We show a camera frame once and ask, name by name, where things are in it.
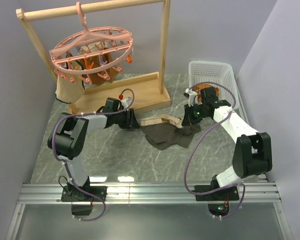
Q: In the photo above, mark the white plastic basket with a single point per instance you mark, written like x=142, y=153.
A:
x=216, y=72

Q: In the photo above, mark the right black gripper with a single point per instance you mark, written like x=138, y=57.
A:
x=189, y=120

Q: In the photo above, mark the beige hanging underwear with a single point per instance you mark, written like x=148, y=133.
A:
x=68, y=92

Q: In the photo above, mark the aluminium mounting rail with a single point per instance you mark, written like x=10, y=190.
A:
x=133, y=193

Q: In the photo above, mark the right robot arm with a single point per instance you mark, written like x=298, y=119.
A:
x=253, y=150

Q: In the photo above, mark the wooden clothes rack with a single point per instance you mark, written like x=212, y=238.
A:
x=149, y=90

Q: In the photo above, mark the pink round clip hanger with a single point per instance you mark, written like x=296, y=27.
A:
x=97, y=50

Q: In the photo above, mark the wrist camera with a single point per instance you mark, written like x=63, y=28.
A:
x=192, y=96
x=125, y=102

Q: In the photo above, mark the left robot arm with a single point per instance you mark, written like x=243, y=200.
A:
x=67, y=141

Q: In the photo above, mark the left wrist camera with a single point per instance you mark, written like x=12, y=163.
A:
x=125, y=102

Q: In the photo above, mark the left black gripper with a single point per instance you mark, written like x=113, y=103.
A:
x=131, y=123

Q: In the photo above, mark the dark grey underwear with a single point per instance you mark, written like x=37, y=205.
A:
x=162, y=131

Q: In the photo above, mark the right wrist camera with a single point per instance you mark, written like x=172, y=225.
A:
x=192, y=96

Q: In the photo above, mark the orange underwear in basket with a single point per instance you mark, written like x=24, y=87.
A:
x=206, y=93

